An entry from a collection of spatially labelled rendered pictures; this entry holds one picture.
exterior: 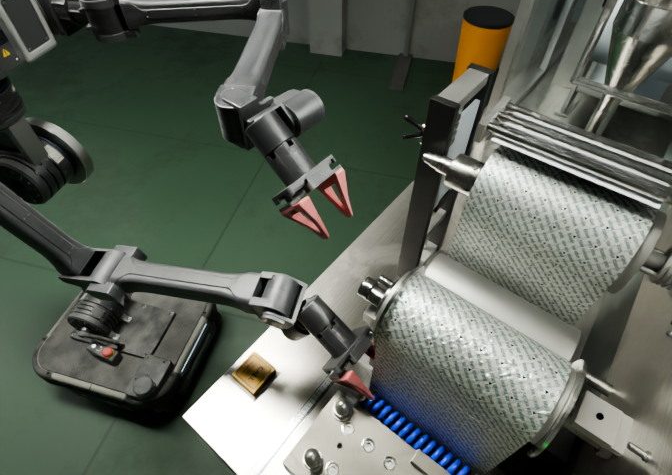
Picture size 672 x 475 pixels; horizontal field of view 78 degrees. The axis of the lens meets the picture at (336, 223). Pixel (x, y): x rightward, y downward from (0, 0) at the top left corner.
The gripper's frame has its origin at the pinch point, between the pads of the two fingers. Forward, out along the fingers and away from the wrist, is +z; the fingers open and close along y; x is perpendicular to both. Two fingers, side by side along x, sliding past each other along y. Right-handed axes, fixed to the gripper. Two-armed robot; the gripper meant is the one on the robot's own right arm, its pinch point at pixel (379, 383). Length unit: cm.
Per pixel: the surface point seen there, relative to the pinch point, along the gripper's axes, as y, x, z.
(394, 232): -45, -27, -12
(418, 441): 2.9, 2.0, 11.0
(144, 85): -120, -246, -216
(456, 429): 0.3, 11.6, 10.0
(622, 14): -74, 38, -18
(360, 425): 6.8, -3.6, 3.1
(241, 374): 12.1, -26.6, -16.3
